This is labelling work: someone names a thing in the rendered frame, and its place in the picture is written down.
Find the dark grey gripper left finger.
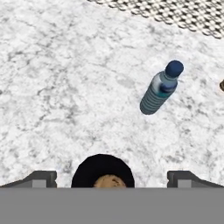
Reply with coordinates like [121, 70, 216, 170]
[0, 170, 58, 189]

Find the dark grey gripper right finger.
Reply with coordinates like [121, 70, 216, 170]
[166, 170, 224, 189]

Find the black bottle with cork stopper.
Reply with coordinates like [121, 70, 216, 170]
[70, 153, 136, 189]

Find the plastic bottle with blue cap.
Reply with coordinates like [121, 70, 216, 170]
[139, 59, 185, 116]

